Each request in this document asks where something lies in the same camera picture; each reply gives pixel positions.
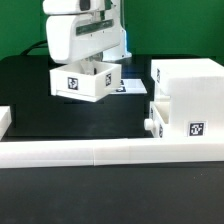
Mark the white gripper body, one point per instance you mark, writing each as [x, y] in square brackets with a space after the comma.
[78, 29]

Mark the white drawer without knob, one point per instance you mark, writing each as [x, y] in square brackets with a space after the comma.
[71, 82]

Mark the white drawer with knob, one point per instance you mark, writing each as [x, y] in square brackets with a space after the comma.
[158, 121]

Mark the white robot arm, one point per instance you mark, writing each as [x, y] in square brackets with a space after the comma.
[119, 51]

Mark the white drawer cabinet box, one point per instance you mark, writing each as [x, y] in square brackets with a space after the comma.
[195, 90]

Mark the white U-shaped table fence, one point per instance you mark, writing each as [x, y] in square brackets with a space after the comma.
[104, 152]

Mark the white marker base plate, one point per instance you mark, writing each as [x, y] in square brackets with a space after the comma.
[131, 86]

